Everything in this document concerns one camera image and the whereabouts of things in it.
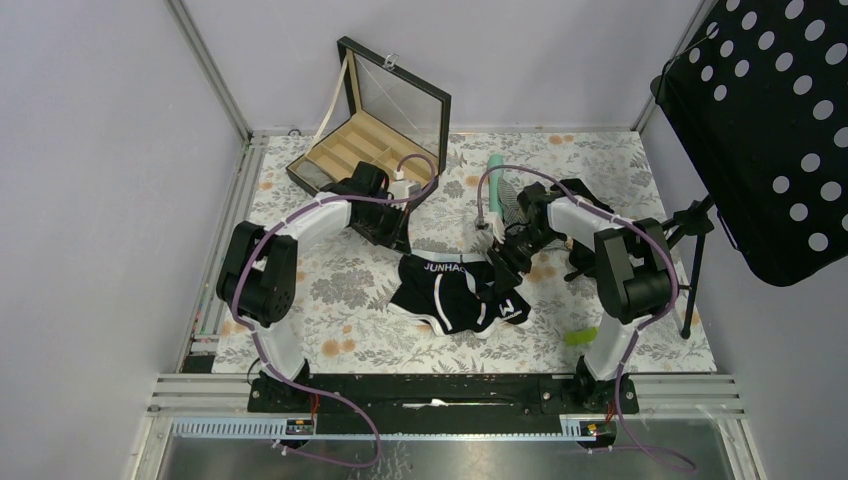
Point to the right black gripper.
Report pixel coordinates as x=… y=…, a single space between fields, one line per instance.
x=507 y=262

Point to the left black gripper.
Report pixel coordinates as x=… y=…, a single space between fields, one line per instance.
x=397 y=236

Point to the black white-trimmed boxer briefs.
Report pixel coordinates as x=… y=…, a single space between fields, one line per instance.
x=441 y=290

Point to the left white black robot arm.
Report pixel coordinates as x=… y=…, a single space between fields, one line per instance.
x=258 y=278

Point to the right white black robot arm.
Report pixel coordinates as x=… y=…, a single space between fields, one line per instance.
x=629 y=261

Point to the floral patterned table mat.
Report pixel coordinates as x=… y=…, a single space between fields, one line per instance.
x=344 y=284

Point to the grey striped cloth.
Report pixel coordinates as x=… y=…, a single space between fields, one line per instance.
x=508 y=201

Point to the black cloth pile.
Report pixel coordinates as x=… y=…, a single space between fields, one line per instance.
x=581 y=258

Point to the grey rolled item in box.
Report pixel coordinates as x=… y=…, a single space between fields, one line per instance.
x=313 y=175

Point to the mint green rolled cloth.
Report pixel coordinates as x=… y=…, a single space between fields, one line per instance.
x=494 y=178

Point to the green small block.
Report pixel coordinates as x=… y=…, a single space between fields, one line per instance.
x=580 y=337

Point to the black wooden compartment box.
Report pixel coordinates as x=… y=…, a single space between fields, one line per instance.
x=379 y=114

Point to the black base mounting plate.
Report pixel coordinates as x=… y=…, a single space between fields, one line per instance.
x=452 y=404

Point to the black tripod stand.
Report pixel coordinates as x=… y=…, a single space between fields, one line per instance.
x=691 y=222

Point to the black perforated panel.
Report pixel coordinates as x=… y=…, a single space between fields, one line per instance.
x=759 y=103

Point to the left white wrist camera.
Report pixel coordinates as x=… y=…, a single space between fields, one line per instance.
x=402 y=189

